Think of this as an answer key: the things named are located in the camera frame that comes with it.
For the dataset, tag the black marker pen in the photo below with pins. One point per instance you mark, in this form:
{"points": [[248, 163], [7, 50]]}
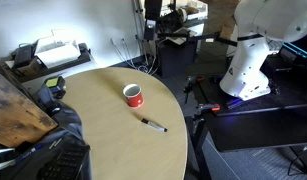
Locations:
{"points": [[154, 125]]}

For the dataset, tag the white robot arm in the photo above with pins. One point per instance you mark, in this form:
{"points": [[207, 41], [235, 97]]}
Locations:
{"points": [[257, 21]]}

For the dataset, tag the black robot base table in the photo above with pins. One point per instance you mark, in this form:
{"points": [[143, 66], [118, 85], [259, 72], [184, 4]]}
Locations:
{"points": [[275, 120]]}

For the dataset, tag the red enamel mug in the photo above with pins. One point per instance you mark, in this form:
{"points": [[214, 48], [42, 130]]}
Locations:
{"points": [[133, 95]]}

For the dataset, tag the black bin with cardboard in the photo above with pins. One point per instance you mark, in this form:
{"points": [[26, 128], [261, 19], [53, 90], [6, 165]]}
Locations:
{"points": [[175, 54]]}

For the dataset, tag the black box with yellow label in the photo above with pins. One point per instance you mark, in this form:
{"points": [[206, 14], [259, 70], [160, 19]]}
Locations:
{"points": [[57, 86]]}

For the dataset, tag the white printer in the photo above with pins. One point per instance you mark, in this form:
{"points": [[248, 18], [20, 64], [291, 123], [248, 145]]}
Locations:
{"points": [[59, 48]]}

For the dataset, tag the black backpack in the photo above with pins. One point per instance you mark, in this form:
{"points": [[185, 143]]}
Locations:
{"points": [[61, 155]]}

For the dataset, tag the weathered wooden board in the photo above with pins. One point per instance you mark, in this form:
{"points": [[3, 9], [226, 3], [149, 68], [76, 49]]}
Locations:
{"points": [[21, 120]]}

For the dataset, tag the orange-handled clamp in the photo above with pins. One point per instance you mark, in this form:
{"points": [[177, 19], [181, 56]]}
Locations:
{"points": [[207, 107]]}

